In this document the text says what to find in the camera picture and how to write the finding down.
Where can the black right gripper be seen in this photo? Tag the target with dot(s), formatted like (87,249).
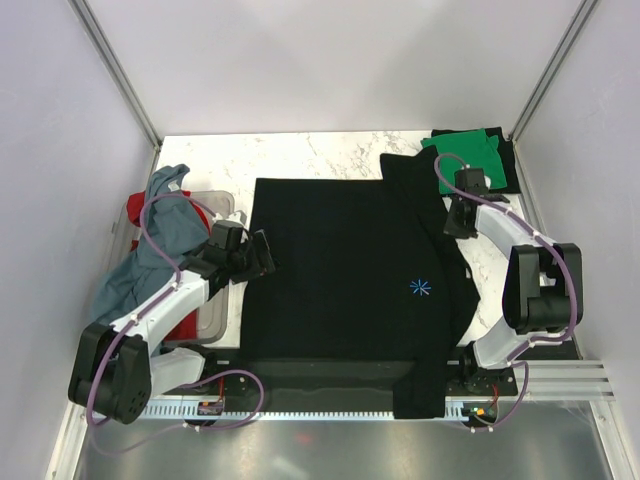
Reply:
(454,230)

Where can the white slotted cable duct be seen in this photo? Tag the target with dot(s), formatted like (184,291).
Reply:
(199,409)

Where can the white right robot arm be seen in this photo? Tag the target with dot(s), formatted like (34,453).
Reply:
(542,300)

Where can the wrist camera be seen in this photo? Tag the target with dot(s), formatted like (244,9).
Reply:
(226,233)
(472,181)

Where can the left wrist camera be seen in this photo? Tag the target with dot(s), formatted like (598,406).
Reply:
(226,233)

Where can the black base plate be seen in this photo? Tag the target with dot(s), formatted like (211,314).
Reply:
(325,375)

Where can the folded black t-shirt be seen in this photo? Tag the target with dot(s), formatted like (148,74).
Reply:
(507,155)

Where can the right aluminium frame post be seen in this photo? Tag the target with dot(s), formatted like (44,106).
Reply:
(561,52)

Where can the aluminium frame post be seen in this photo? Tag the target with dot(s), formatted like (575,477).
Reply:
(109,58)
(561,52)

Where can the left aluminium frame post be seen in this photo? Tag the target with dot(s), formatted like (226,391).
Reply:
(109,58)

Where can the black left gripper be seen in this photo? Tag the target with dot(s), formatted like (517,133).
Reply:
(263,263)

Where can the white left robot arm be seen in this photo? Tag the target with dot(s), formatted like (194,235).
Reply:
(117,371)

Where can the red t-shirt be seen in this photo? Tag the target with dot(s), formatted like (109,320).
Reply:
(187,328)

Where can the blue-grey t-shirt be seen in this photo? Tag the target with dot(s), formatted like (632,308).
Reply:
(174,230)

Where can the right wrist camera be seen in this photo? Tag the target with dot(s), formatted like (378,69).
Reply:
(472,181)

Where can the black t-shirt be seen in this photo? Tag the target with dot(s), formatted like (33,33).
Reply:
(367,273)
(507,155)

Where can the folded green t-shirt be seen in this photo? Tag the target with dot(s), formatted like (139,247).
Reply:
(476,149)

